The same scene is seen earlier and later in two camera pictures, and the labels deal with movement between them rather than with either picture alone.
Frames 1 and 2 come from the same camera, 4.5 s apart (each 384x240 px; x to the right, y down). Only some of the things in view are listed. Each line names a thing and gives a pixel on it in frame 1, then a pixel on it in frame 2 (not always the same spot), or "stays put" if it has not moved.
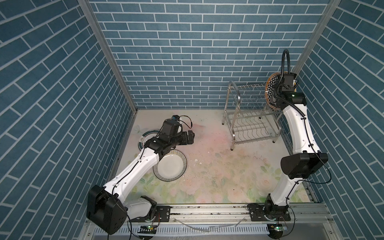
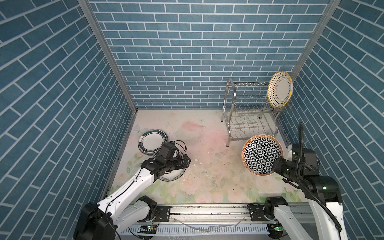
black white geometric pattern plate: x=270 y=90 → x=260 y=152
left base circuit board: x=148 y=229 stays put
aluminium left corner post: x=87 y=6 stays put
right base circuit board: x=275 y=230 stays put
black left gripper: x=190 y=138 → x=180 y=164
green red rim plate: x=146 y=136 stays put
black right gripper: x=291 y=96 → x=276 y=163
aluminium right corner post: x=328 y=12 stays put
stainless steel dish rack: x=248 y=115 stays put
